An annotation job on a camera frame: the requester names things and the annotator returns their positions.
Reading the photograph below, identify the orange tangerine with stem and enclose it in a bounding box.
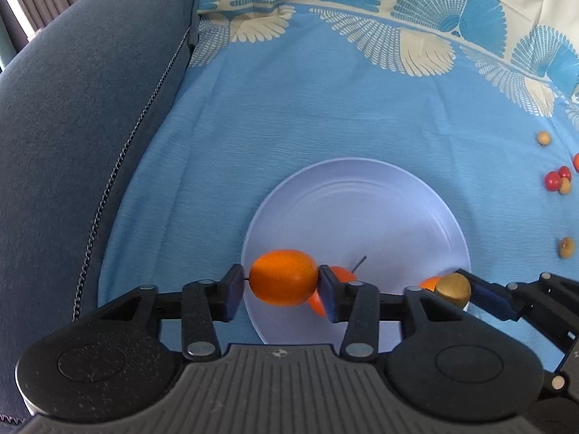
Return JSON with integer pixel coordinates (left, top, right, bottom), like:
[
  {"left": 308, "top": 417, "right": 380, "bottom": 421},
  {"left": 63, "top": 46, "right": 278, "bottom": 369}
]
[{"left": 308, "top": 256, "right": 367, "bottom": 322}]

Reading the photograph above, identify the tan longan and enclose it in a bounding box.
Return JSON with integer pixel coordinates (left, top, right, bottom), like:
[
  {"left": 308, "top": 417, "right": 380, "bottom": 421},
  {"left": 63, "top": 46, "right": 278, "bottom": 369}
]
[
  {"left": 537, "top": 130, "right": 551, "bottom": 146},
  {"left": 435, "top": 272, "right": 472, "bottom": 309},
  {"left": 558, "top": 177, "right": 572, "bottom": 195},
  {"left": 558, "top": 237, "right": 576, "bottom": 259}
]

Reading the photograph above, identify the small orange kumquat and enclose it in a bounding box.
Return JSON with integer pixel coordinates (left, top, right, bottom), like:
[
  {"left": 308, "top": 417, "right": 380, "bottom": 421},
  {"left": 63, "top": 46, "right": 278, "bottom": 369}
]
[{"left": 420, "top": 275, "right": 441, "bottom": 292}]

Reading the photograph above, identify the orange kumquat oval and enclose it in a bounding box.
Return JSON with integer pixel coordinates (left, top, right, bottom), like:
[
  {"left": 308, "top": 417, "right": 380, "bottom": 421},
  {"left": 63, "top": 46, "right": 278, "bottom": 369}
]
[{"left": 248, "top": 250, "right": 318, "bottom": 307}]

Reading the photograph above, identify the red cherry tomato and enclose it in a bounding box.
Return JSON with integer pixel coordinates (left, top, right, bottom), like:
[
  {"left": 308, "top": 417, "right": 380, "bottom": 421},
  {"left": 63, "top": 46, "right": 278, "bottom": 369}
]
[
  {"left": 557, "top": 166, "right": 572, "bottom": 181},
  {"left": 544, "top": 170, "right": 561, "bottom": 192}
]

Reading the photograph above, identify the tan longan top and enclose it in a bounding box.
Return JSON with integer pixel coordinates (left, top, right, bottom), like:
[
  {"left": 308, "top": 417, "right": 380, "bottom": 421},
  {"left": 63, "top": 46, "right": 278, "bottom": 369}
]
[{"left": 537, "top": 130, "right": 551, "bottom": 146}]

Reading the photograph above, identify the lavender round plate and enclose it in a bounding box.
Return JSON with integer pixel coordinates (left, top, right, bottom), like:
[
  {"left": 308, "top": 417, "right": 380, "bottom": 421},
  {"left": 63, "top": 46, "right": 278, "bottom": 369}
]
[{"left": 239, "top": 157, "right": 472, "bottom": 355}]

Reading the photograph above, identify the dark blue sofa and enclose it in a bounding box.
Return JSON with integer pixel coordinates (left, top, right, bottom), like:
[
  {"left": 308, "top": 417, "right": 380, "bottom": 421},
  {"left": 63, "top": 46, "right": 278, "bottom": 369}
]
[{"left": 1, "top": 0, "right": 199, "bottom": 433}]

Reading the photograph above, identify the blue patterned bed sheet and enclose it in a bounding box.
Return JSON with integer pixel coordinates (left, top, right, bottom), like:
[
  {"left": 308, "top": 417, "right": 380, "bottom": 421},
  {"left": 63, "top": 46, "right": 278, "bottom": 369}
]
[{"left": 97, "top": 0, "right": 578, "bottom": 303}]

